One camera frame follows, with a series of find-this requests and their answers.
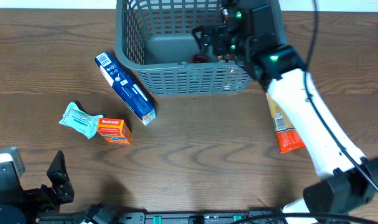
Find grey plastic basket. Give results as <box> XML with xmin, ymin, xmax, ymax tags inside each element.
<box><xmin>114</xmin><ymin>0</ymin><xmax>252</xmax><ymax>95</ymax></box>

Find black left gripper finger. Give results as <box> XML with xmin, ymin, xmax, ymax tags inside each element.
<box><xmin>0</xmin><ymin>146</ymin><xmax>25</xmax><ymax>187</ymax></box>
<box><xmin>47</xmin><ymin>151</ymin><xmax>74</xmax><ymax>204</ymax></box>

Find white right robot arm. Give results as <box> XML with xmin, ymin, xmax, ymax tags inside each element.
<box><xmin>191</xmin><ymin>1</ymin><xmax>378</xmax><ymax>223</ymax></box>

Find orange tan biscuit packet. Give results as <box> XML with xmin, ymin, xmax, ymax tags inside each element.
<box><xmin>266</xmin><ymin>93</ymin><xmax>305</xmax><ymax>154</ymax></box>

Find orange Redoxon box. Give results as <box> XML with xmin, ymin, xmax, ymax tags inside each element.
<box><xmin>97</xmin><ymin>118</ymin><xmax>132</xmax><ymax>145</ymax></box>

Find brown Nescafe Gold bag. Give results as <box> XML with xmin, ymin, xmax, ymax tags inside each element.
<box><xmin>220</xmin><ymin>8</ymin><xmax>229</xmax><ymax>23</ymax></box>

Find green lid spice jar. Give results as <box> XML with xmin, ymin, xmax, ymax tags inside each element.
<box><xmin>191</xmin><ymin>54</ymin><xmax>209</xmax><ymax>63</ymax></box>

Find light teal wipes packet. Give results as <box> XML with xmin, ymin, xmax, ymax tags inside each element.
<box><xmin>59</xmin><ymin>102</ymin><xmax>103</xmax><ymax>139</ymax></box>

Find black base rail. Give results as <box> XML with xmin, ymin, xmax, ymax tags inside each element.
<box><xmin>36</xmin><ymin>204</ymin><xmax>280</xmax><ymax>224</ymax></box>

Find blue toothpaste box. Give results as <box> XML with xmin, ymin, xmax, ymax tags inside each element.
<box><xmin>94</xmin><ymin>52</ymin><xmax>156</xmax><ymax>126</ymax></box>

